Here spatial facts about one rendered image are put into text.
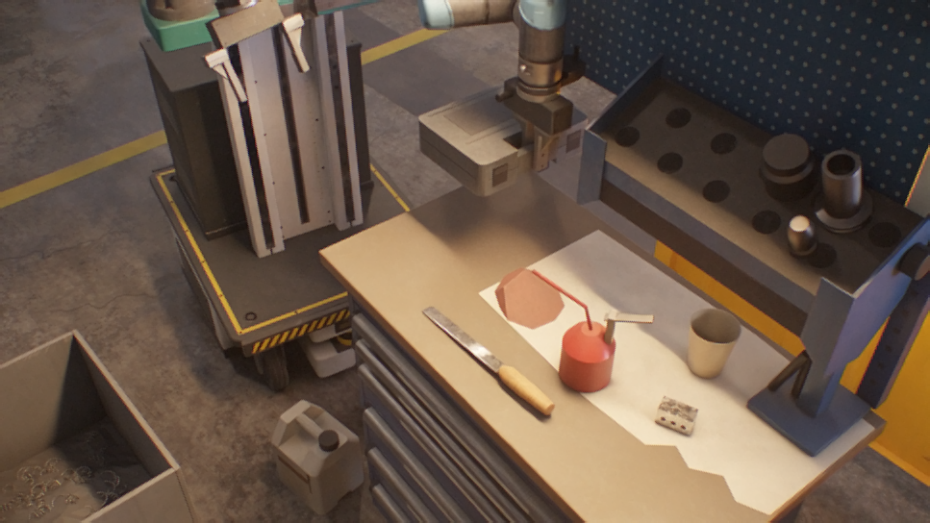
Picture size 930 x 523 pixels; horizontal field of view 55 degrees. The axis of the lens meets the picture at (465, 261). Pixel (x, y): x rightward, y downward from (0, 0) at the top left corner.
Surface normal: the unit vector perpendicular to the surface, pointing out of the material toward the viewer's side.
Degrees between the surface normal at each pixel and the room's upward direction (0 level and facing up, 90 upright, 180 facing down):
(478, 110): 0
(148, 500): 90
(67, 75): 0
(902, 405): 90
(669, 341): 0
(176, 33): 90
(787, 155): 27
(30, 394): 90
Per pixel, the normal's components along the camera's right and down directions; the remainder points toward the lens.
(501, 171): 0.61, 0.52
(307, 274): 0.00, -0.75
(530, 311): 0.04, -0.42
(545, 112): -0.79, 0.40
